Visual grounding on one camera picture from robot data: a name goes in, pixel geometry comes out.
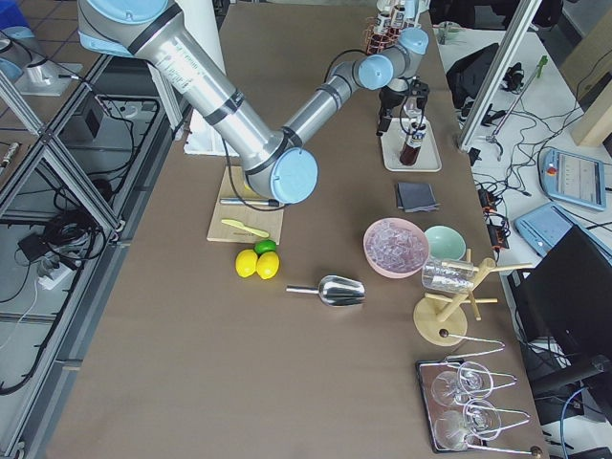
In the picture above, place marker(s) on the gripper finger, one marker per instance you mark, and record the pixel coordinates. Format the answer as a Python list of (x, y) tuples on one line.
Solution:
[(420, 120), (384, 123)]

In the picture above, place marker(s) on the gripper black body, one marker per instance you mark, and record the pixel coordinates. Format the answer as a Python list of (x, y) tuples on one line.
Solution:
[(391, 98)]

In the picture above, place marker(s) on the tea bottle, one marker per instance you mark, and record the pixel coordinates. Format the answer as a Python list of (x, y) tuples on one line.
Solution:
[(380, 28), (397, 20), (411, 149)]

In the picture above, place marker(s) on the copper wire bottle basket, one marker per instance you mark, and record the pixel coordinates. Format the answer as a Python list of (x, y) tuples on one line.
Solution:
[(412, 10)]

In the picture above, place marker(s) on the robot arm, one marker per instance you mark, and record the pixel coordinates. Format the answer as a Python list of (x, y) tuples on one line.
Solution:
[(275, 163)]

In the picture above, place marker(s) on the clear wine glass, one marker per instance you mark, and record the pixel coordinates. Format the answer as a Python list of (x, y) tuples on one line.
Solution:
[(409, 112)]

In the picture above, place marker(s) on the cream tray with bear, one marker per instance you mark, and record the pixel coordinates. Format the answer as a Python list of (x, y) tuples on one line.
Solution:
[(392, 143)]

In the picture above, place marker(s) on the grey folded cloth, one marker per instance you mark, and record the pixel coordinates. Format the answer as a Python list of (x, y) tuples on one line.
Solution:
[(414, 197)]

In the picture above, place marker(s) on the pink bowl of ice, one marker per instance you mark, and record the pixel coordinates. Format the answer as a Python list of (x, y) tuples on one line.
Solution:
[(395, 247)]

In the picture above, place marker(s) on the mint green bowl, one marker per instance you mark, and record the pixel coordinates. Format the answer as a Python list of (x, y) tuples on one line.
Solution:
[(445, 243)]

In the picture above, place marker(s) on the clear ribbed glass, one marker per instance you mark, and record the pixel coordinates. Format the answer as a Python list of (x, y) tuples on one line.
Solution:
[(448, 276)]

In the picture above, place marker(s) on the yellow plastic knife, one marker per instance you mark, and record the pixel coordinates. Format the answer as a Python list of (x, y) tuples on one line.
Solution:
[(241, 226)]

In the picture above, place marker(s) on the green lime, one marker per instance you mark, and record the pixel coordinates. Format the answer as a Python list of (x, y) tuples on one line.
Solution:
[(264, 246)]

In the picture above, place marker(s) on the steel ice scoop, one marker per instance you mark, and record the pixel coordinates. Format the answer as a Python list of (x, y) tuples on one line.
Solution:
[(335, 291)]

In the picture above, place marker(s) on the blue teach pendant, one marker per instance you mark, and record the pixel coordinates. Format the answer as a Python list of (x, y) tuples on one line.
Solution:
[(574, 178)]

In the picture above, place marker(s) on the bamboo cutting board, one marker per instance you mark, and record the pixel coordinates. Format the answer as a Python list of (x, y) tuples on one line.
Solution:
[(271, 222)]

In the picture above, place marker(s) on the lower whole lemon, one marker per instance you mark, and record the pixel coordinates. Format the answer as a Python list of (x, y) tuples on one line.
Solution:
[(267, 265)]

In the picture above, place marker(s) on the whole lemon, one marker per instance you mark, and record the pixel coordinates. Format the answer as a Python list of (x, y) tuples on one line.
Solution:
[(267, 265), (246, 262)]

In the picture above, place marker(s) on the upper whole lemon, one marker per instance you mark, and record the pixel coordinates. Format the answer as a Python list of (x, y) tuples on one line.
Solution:
[(246, 262)]

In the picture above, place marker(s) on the wooden glass drying stand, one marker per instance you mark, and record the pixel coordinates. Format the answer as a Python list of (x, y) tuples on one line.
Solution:
[(439, 317)]

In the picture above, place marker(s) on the black laptop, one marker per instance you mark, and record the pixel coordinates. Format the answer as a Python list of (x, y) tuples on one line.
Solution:
[(567, 296)]

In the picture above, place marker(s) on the black tray with glasses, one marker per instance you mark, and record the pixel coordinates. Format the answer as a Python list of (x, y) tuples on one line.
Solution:
[(426, 373)]

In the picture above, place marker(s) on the aluminium frame structure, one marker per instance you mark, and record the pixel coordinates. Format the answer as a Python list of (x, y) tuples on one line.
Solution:
[(72, 151)]

